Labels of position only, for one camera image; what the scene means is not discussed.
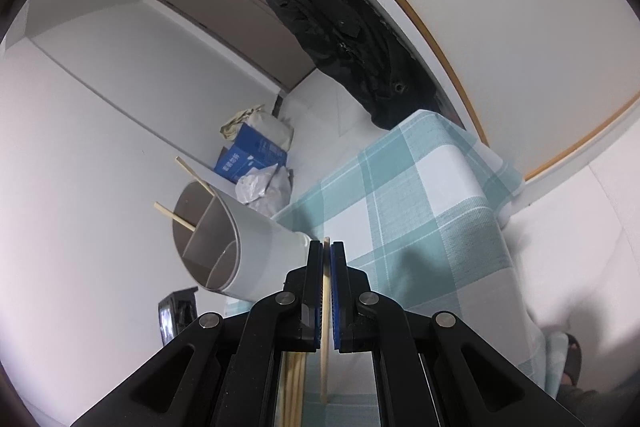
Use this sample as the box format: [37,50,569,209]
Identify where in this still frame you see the teal checked tablecloth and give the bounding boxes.
[225,111,561,427]

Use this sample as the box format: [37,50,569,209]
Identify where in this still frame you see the black backpack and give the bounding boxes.
[256,0,441,132]

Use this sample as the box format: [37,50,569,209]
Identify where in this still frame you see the round metal utensil holder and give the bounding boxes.
[171,180,313,294]

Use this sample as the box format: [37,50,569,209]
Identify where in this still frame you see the dark blue shoe box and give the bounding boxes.
[158,287,200,348]

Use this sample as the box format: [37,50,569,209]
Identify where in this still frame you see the blue cardboard box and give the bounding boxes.
[214,123,288,184]

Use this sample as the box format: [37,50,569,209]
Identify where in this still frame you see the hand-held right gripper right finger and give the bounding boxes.
[330,240,586,427]

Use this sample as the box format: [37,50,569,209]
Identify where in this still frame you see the white sack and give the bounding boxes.
[250,112,295,152]

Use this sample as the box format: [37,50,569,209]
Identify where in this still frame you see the bundle of wooden chopsticks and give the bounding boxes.
[281,351,307,427]

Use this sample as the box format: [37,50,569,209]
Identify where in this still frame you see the light wooden chopstick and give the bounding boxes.
[174,156,219,198]
[320,236,332,404]
[153,202,197,231]

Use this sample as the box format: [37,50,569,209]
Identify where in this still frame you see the large grey plastic parcel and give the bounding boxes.
[250,164,294,218]

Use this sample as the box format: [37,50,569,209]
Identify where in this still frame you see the brown door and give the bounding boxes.
[152,0,321,94]

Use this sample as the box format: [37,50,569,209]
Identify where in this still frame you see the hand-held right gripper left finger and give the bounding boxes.
[70,239,323,427]

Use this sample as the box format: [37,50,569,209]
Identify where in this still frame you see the small grey plastic parcel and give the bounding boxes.
[235,168,279,204]

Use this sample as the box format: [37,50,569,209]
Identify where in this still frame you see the black slipper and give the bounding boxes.
[560,332,584,390]

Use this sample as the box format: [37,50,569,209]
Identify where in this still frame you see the beige cloth bag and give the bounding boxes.
[220,104,266,142]

